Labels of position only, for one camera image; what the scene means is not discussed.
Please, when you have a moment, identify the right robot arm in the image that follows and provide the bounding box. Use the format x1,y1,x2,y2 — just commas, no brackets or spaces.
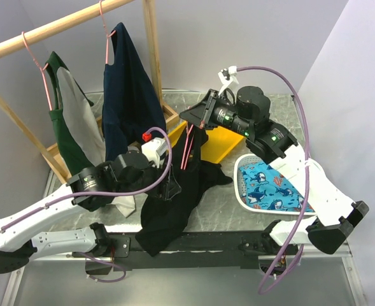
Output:
180,86,369,254

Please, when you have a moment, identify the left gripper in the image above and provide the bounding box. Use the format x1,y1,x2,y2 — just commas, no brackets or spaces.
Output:
117,157,181,200

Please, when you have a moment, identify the green and grey shirt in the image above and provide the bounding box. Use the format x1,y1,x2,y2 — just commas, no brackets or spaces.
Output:
43,50,137,218

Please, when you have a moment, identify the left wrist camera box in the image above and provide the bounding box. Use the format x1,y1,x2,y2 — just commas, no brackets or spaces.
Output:
141,133,169,168

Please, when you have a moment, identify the pink hanger with navy shirt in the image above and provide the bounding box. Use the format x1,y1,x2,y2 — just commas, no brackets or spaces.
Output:
99,1,116,64

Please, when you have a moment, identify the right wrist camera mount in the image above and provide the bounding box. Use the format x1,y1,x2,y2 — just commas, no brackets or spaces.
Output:
218,66,239,96

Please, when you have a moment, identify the yellow plastic tray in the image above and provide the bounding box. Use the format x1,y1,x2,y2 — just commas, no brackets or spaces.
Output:
167,122,244,164

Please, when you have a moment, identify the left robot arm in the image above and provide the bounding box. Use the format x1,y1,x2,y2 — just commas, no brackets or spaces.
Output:
0,152,181,274

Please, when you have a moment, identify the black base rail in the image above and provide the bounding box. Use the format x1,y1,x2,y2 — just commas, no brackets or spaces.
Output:
71,222,299,276

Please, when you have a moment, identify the navy blue shirt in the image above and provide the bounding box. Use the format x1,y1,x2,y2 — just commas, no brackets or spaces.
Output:
102,23,166,161

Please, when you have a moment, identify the pink wire hanger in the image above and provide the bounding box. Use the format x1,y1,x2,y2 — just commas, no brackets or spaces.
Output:
180,124,194,170

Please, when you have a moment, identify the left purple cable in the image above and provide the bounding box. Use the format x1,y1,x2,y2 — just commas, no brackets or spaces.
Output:
0,126,174,284

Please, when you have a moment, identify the pink hanger with green shirt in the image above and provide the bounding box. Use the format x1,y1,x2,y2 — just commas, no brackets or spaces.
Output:
21,31,53,111

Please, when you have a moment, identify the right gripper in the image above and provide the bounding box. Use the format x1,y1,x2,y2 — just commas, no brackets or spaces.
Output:
180,89,252,137

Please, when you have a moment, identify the white laundry basket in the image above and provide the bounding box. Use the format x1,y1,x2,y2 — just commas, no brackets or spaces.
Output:
234,154,304,215

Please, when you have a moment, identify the wooden clothes rack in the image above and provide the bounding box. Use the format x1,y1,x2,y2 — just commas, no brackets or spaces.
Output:
0,1,179,183

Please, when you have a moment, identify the purple cable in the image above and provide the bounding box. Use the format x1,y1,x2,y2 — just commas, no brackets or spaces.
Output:
0,126,174,284
236,65,310,295

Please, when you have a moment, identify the blue shark print cloth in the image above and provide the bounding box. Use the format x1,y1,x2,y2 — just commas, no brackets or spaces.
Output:
239,162,304,212

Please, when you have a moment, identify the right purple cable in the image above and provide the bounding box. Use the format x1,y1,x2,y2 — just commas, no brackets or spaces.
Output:
236,65,310,295

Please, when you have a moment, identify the black t shirt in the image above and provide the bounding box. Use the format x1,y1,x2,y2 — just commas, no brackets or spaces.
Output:
136,127,232,256

